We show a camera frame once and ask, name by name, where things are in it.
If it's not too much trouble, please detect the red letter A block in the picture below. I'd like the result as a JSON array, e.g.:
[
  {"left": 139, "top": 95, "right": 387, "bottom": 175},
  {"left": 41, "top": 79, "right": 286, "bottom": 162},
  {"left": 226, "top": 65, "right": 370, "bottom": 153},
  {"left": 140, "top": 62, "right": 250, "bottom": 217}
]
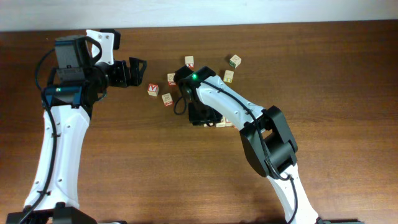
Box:
[{"left": 147, "top": 83, "right": 159, "bottom": 96}]

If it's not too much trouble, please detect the green side picture block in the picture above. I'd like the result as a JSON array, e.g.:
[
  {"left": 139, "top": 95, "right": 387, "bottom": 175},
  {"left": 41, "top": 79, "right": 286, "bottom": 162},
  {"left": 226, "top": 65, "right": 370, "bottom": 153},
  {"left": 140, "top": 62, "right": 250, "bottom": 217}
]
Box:
[{"left": 229, "top": 55, "right": 242, "bottom": 68}]

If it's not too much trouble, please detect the yellow bottom number block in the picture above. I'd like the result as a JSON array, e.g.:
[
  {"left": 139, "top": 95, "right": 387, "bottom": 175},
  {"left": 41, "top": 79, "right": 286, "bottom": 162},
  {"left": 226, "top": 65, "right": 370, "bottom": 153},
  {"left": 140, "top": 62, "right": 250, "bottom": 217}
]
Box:
[{"left": 223, "top": 70, "right": 234, "bottom": 83}]

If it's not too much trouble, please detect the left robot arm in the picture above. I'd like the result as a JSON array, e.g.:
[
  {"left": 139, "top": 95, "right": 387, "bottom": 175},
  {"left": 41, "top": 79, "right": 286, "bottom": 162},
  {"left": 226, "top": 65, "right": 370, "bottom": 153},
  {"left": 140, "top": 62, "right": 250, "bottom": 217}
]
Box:
[{"left": 24, "top": 29, "right": 147, "bottom": 211}]

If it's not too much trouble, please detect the butterfly picture block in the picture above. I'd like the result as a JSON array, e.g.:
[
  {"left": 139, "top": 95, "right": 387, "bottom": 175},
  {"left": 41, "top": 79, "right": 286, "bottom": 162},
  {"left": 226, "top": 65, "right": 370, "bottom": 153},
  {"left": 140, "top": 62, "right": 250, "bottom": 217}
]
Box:
[{"left": 162, "top": 93, "right": 174, "bottom": 106}]

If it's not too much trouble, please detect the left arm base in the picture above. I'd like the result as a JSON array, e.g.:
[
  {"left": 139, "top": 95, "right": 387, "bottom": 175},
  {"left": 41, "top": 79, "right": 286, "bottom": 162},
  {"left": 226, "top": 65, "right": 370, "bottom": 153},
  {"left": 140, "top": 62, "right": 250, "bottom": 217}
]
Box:
[{"left": 24, "top": 202, "right": 97, "bottom": 224}]

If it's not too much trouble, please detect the snail picture block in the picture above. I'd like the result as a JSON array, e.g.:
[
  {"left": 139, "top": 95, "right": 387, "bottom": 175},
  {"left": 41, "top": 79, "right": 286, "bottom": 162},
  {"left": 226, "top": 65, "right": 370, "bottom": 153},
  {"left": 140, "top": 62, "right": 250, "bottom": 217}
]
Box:
[{"left": 167, "top": 73, "right": 176, "bottom": 86}]

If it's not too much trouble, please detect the red letter I block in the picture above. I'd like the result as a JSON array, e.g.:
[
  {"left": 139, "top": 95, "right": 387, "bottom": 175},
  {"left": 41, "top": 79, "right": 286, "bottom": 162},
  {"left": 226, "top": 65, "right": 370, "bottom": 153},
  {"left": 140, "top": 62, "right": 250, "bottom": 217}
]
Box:
[{"left": 226, "top": 119, "right": 233, "bottom": 126}]

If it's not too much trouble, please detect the top red X block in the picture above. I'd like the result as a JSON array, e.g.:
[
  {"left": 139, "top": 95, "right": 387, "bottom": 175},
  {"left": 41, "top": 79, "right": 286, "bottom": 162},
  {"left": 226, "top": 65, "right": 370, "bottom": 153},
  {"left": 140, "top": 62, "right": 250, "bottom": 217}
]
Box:
[{"left": 185, "top": 55, "right": 195, "bottom": 68}]

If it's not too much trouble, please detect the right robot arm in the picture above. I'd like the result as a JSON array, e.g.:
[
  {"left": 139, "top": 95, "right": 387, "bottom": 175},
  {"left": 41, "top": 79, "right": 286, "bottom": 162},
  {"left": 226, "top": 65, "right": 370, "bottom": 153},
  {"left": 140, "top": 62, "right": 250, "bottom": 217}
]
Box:
[{"left": 174, "top": 66, "right": 321, "bottom": 224}]

